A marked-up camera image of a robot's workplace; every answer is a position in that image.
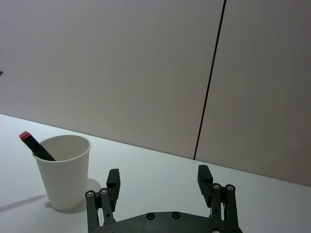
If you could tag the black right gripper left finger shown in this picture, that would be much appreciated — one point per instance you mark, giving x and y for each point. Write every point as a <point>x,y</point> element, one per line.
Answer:
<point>114,187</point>

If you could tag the black marker with red cap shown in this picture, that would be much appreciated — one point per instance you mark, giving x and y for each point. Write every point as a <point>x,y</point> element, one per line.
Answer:
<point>36,146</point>

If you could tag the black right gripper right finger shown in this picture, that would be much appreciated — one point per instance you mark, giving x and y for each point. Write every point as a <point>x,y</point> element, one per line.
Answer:
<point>206,187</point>

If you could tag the white paper cup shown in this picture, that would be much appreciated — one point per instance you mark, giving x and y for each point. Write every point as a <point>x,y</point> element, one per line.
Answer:
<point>63,170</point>

